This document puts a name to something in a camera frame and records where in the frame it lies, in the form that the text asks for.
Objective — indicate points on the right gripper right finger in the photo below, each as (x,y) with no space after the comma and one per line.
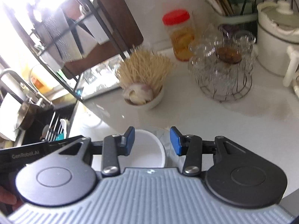
(189,146)

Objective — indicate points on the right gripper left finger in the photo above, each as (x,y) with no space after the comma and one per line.
(113,147)

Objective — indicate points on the white ceramic bowl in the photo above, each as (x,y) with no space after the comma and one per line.
(148,151)

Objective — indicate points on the leaf pattern plate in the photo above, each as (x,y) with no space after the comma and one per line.
(173,160)

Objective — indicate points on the chrome kitchen faucet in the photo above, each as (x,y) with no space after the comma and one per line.
(20,80)

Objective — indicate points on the person's left hand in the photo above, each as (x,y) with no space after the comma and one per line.
(8,198)

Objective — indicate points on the stainless steel pot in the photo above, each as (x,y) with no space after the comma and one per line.
(25,116)

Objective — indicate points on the white drip tray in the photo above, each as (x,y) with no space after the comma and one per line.
(99,79)

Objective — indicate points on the bowl with noodles and onion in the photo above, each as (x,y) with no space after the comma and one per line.
(142,76)

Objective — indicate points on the orange detergent bottle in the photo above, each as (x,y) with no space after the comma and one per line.
(39,83)

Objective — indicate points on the red lid glass jar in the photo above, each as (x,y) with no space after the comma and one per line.
(181,31)

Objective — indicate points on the black knife and board rack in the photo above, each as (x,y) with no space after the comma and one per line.
(70,38)

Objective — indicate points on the glass kettle on base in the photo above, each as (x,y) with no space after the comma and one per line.
(295,84)

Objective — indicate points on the chopstick holder with chopsticks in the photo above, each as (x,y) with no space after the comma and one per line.
(233,12)

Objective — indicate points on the white electric cooking pot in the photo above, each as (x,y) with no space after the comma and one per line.
(278,39)

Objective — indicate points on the wire rack with glass cups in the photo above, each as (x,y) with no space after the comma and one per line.
(222,62)

